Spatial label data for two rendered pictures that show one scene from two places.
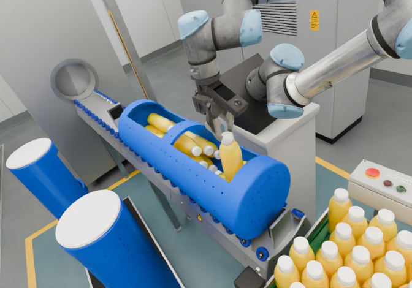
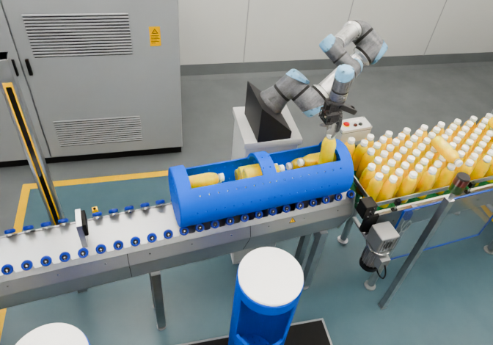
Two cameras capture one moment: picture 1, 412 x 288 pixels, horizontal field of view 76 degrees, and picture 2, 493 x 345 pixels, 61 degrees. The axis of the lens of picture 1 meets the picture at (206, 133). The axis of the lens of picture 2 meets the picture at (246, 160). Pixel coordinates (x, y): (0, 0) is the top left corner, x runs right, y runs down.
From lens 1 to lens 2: 1.91 m
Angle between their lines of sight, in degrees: 62
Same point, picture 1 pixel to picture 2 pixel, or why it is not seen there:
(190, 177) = (312, 178)
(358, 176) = (345, 128)
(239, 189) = (348, 158)
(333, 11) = (176, 26)
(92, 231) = (293, 271)
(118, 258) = not seen: hidden behind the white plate
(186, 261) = (210, 332)
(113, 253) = not seen: hidden behind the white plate
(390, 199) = (360, 131)
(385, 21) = (369, 51)
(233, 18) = (356, 64)
